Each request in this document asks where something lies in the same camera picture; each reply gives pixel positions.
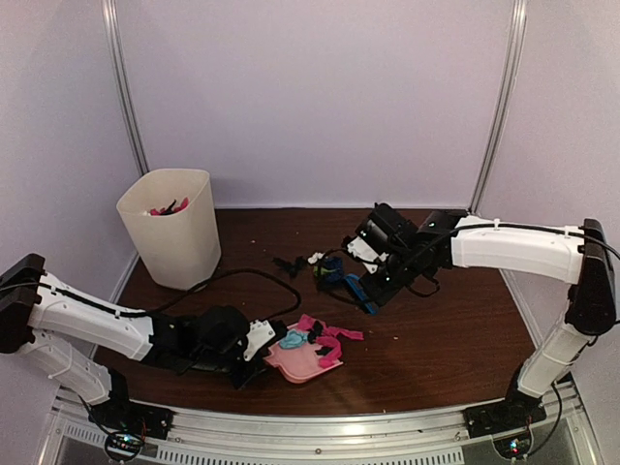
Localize light blue paper scrap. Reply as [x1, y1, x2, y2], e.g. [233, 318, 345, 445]
[278, 329, 308, 350]

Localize black paper scrap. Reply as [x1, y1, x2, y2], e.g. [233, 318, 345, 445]
[272, 256, 308, 279]
[307, 321, 331, 356]

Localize pink plastic dustpan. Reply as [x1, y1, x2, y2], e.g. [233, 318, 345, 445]
[264, 342, 343, 384]

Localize blue hand brush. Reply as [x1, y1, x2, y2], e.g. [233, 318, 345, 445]
[342, 273, 379, 315]

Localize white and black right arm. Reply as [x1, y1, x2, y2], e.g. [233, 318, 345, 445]
[345, 203, 617, 428]

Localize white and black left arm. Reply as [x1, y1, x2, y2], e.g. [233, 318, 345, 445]
[1, 254, 288, 430]

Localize scraps inside bin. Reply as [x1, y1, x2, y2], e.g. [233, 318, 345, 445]
[141, 197, 190, 217]

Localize green paper scrap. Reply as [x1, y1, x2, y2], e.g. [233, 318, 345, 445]
[313, 266, 326, 278]

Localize white paper scrap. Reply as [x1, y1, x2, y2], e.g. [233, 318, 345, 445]
[307, 252, 328, 265]

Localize cream plastic waste bin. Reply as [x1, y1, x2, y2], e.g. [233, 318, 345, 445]
[116, 169, 222, 291]

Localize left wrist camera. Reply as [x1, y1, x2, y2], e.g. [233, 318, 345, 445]
[243, 320, 275, 362]

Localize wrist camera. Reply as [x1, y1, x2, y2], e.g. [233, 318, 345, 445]
[345, 237, 385, 264]
[243, 320, 275, 362]

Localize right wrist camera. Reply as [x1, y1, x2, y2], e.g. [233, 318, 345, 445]
[345, 237, 385, 264]

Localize front aluminium rail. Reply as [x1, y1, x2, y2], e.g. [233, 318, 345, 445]
[34, 388, 605, 464]

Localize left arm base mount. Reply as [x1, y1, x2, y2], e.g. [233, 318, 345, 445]
[82, 369, 173, 463]

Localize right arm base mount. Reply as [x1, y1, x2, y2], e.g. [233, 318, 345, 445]
[463, 384, 547, 460]

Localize right aluminium frame post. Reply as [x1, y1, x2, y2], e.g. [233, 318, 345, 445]
[469, 0, 528, 213]

